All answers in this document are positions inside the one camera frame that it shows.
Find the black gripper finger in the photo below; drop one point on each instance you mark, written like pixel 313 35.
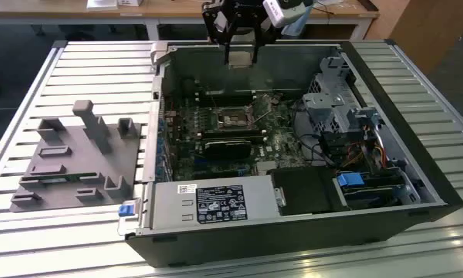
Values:
pixel 228 55
pixel 256 55

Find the silver topped CPU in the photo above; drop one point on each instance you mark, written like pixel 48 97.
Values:
pixel 241 59

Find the black RAM slot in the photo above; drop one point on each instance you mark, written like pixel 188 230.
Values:
pixel 242 94
pixel 242 100
pixel 242 104
pixel 232 138
pixel 242 97
pixel 232 135
pixel 232 132

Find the CPU socket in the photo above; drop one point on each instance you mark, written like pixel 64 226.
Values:
pixel 236 118

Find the pale blue teach pendant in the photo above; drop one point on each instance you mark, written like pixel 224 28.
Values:
pixel 294 27

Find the grey case latch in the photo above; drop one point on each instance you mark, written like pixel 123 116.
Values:
pixel 159 53

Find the metal drive cage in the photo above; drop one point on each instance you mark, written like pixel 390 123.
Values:
pixel 324 104

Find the white box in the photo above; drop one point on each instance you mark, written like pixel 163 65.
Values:
pixel 100 4
pixel 129 3

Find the green motherboard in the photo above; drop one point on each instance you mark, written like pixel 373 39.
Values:
pixel 281 139

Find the black graphics card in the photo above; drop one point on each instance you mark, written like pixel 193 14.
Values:
pixel 228 150

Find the silver chipset heatsink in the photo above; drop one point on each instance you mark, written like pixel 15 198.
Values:
pixel 265 168

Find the wooden cabinet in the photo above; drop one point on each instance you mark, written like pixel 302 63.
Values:
pixel 429 29

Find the black plastic shroud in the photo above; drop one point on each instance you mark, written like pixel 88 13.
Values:
pixel 309 188

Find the blue disk carrier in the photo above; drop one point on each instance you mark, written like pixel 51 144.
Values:
pixel 350 181

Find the wooden desk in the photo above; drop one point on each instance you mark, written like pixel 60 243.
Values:
pixel 43 13

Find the silver power supply unit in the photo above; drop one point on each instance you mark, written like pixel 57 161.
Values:
pixel 169 202

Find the grey plastic parts rack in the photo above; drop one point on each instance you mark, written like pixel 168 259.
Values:
pixel 84 173

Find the blue case latch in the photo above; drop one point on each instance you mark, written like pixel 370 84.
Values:
pixel 125 210

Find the black open PC case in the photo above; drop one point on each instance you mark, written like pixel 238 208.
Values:
pixel 254 246

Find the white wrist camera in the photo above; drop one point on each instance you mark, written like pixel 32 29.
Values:
pixel 274 13

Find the grey camera housing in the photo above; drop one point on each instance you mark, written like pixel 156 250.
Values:
pixel 297 7

